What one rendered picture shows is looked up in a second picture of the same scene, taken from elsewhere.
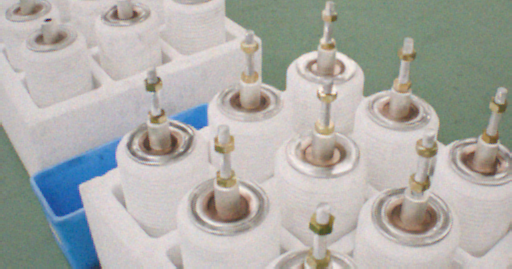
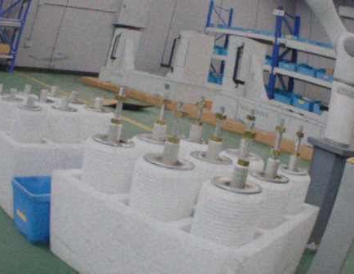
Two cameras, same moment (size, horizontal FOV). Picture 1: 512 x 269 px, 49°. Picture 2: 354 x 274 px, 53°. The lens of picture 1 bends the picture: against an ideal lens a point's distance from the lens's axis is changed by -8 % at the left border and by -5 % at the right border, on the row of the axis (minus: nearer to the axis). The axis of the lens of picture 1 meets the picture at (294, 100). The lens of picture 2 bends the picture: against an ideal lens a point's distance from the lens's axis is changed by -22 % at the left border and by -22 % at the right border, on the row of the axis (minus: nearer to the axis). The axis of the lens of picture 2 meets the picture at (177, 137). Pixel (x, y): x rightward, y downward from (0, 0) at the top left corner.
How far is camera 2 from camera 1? 0.39 m
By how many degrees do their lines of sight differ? 28
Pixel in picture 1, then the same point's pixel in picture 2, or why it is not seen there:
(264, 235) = (196, 174)
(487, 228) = (295, 201)
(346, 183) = (230, 168)
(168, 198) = (118, 170)
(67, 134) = (30, 162)
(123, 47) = (63, 124)
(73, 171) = (31, 185)
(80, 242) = (39, 218)
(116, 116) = (54, 163)
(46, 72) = (26, 121)
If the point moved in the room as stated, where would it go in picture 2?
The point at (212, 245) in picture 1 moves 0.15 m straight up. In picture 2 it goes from (167, 173) to (189, 64)
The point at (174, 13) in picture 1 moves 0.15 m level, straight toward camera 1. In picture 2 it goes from (87, 116) to (100, 129)
